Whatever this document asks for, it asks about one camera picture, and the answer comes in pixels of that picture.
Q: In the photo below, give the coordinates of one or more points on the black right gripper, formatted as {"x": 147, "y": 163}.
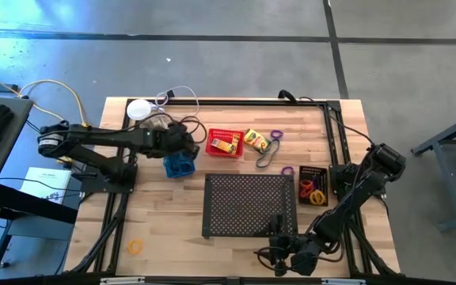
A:
{"x": 295, "y": 253}

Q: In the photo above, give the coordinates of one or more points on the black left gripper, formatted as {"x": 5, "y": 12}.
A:
{"x": 178, "y": 140}

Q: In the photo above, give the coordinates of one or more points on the small yellow crayon box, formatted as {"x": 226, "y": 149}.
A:
{"x": 222, "y": 145}
{"x": 236, "y": 140}

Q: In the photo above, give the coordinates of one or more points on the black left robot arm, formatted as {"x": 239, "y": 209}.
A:
{"x": 105, "y": 136}

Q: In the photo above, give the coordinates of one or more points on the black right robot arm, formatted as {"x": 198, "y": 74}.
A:
{"x": 354, "y": 198}

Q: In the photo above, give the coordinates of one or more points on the white cone desk lamp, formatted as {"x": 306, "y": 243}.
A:
{"x": 139, "y": 109}

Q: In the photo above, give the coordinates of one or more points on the blue plastic basket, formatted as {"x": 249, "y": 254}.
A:
{"x": 172, "y": 172}

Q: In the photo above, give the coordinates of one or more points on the red plastic basket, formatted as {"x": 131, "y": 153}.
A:
{"x": 218, "y": 134}

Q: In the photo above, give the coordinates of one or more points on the black perforated metal riser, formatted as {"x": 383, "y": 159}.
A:
{"x": 248, "y": 206}

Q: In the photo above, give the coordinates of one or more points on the large yellow crayon box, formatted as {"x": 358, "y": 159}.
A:
{"x": 255, "y": 139}

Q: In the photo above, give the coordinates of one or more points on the black plastic basket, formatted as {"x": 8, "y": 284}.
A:
{"x": 311, "y": 170}

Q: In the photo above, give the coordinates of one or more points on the white booklet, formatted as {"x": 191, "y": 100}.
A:
{"x": 46, "y": 186}

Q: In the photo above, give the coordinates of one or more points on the dark grey side table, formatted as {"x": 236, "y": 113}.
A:
{"x": 22, "y": 118}

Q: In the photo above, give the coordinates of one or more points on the silver aluminium post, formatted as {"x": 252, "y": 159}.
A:
{"x": 343, "y": 282}
{"x": 121, "y": 282}

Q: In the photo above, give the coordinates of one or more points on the black aluminium table frame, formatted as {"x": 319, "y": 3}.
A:
{"x": 232, "y": 102}

